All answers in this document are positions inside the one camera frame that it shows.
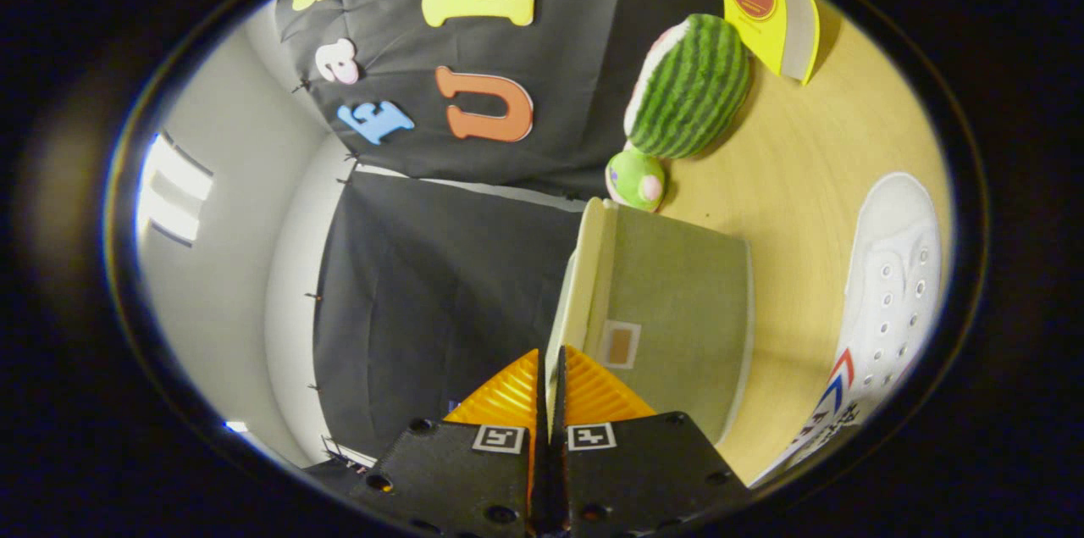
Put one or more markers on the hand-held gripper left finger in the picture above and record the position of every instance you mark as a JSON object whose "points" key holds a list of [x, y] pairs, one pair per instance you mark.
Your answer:
{"points": [[466, 479]]}

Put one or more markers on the white striped canvas shoe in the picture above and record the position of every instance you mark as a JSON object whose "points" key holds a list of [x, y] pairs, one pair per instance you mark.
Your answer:
{"points": [[889, 301]]}

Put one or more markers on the translucent storage box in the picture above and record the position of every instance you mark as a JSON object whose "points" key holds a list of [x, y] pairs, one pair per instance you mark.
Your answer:
{"points": [[677, 301]]}

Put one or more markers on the long ceiling light panel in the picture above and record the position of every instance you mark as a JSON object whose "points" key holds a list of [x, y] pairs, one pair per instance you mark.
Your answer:
{"points": [[178, 191]]}

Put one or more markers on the yellow book with red circle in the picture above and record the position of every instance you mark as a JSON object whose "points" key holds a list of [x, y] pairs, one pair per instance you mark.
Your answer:
{"points": [[762, 4]]}

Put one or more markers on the watermelon slice plush toy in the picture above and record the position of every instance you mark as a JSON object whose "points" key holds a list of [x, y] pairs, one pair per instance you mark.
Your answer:
{"points": [[690, 89]]}

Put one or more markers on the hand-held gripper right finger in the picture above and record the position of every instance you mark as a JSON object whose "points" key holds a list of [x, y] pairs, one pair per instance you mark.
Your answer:
{"points": [[635, 474]]}

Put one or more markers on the green and pink plush toy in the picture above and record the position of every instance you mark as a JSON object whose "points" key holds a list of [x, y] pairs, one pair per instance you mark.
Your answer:
{"points": [[633, 180]]}

